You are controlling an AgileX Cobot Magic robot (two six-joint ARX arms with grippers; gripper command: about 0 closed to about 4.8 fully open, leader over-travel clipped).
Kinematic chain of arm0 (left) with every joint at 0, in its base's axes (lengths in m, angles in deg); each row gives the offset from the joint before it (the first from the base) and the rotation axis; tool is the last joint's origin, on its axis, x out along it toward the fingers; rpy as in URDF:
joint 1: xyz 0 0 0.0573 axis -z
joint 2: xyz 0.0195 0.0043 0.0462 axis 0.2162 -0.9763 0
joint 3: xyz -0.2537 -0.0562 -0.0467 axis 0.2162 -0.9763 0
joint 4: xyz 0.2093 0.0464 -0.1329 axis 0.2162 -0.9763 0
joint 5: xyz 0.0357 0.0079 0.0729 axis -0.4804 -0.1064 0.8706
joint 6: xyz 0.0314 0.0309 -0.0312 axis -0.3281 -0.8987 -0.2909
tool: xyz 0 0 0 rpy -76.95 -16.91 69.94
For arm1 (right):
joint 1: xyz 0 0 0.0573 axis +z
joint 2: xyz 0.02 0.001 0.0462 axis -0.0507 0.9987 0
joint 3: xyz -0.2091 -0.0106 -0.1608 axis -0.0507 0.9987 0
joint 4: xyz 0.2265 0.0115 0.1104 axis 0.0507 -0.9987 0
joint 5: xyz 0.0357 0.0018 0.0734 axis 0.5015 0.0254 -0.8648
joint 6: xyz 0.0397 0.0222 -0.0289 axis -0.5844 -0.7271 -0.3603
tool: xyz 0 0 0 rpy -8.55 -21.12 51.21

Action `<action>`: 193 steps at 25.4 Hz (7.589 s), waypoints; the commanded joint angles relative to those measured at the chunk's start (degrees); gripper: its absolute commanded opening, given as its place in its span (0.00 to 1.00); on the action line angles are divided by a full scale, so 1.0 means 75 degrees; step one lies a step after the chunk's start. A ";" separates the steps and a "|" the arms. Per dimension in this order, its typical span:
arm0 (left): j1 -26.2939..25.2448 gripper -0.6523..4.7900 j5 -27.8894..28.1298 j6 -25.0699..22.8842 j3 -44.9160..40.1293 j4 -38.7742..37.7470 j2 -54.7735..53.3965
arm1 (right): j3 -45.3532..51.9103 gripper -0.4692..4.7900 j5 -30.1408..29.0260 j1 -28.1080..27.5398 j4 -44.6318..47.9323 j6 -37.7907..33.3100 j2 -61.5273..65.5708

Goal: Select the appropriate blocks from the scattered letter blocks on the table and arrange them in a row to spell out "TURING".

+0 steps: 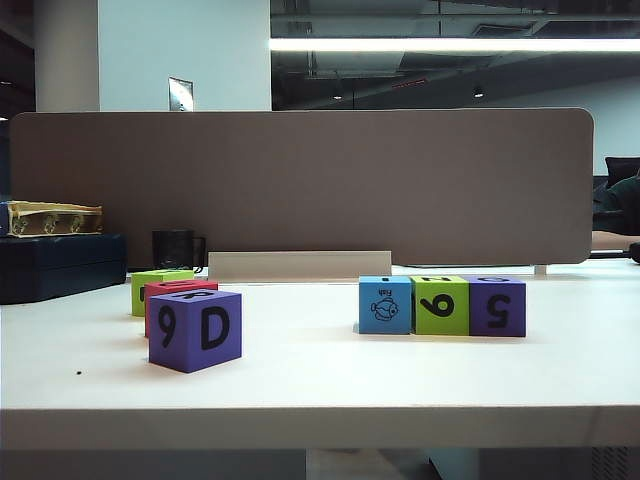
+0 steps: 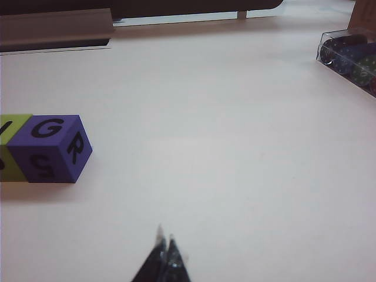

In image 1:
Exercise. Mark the blue box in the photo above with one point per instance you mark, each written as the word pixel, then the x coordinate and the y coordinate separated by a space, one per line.
pixel 3 220

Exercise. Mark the white ceiling light strip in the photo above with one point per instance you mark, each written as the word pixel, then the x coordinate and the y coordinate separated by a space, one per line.
pixel 450 44

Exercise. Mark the grey vented panel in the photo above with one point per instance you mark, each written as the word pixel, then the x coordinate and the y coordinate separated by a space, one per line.
pixel 610 465

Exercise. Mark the purple block letter R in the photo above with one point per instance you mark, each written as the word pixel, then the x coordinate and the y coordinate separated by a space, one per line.
pixel 190 350

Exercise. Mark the dark blue case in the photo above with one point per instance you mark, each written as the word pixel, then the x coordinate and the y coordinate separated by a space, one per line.
pixel 60 270

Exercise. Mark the white divider foot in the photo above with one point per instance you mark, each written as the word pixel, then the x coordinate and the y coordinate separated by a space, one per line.
pixel 541 270

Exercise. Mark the brown desk divider panel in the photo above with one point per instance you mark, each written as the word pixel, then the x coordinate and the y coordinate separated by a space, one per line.
pixel 320 185

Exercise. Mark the green block letter T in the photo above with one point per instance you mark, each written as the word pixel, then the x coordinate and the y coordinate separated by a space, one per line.
pixel 139 297

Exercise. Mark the black round object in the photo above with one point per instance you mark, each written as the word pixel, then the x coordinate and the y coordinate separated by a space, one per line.
pixel 635 252

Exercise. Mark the silver wall plate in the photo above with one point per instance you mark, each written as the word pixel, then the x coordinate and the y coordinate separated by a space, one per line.
pixel 180 94

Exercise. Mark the red block letter U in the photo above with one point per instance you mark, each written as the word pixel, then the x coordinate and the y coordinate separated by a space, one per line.
pixel 151 288

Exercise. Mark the green block letter N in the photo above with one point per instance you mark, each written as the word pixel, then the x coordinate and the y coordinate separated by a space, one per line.
pixel 425 326

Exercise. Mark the red ceiling light bar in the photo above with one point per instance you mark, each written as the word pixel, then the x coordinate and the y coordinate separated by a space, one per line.
pixel 410 83

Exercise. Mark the dark green garment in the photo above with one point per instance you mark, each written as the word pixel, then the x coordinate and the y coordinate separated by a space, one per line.
pixel 622 205

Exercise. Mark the black mug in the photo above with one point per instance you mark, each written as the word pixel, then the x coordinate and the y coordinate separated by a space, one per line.
pixel 172 247

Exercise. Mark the brown wooden desk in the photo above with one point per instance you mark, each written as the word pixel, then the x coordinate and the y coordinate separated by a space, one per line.
pixel 612 241

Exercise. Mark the white round column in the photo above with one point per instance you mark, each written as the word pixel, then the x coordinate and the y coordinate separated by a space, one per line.
pixel 65 55

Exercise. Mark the black office chair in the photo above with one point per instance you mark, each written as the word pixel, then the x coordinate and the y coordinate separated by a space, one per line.
pixel 622 167

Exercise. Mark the purple block letter G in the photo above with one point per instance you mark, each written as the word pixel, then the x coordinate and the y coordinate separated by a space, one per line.
pixel 480 326

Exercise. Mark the blue block letter I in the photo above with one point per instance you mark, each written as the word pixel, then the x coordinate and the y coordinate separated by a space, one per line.
pixel 370 322

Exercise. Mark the yellow wooden box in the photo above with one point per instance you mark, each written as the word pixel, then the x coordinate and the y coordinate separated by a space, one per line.
pixel 55 222

